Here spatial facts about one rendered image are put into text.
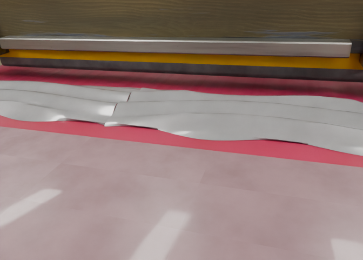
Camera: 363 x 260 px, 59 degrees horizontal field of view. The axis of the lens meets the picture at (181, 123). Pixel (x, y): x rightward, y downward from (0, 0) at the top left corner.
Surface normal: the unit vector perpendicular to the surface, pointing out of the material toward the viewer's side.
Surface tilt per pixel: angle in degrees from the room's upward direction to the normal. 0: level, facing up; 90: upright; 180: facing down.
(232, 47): 75
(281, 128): 28
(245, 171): 15
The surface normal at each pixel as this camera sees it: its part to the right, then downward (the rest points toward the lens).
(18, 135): -0.05, -0.90
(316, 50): -0.30, 0.42
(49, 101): -0.27, -0.54
